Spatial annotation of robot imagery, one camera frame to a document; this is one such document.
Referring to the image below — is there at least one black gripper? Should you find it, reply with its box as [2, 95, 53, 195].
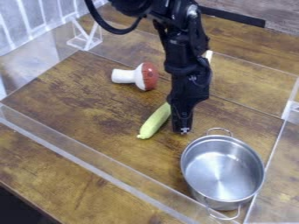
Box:
[164, 38, 211, 135]

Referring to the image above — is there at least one stainless steel pot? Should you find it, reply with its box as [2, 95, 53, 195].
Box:
[180, 127, 265, 221]

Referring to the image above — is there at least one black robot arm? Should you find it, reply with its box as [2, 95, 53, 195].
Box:
[109, 0, 211, 134]

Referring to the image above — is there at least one toy mushroom brown cap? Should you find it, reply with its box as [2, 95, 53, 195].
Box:
[111, 62, 159, 91]

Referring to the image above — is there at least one black bar on table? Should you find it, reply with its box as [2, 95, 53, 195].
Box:
[200, 6, 267, 28]

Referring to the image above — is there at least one clear acrylic triangle bracket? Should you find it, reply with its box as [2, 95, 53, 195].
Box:
[67, 19, 103, 51]

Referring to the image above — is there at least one clear acrylic enclosure panel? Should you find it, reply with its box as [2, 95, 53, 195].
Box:
[0, 18, 299, 224]

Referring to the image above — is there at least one black cable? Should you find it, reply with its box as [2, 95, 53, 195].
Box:
[83, 0, 145, 36]

